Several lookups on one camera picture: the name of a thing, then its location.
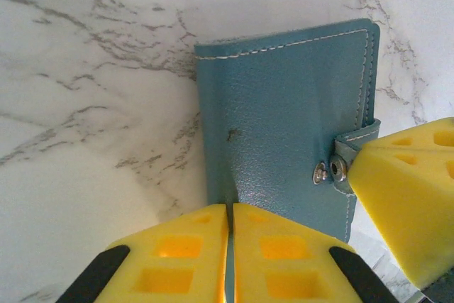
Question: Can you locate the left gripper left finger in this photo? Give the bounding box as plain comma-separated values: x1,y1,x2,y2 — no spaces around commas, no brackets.
60,203,228,303

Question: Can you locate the blue leather card holder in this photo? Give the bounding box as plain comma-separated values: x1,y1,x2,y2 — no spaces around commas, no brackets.
194,18,382,248

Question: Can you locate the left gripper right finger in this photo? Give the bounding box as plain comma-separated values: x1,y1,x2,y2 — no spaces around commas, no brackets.
232,203,398,303

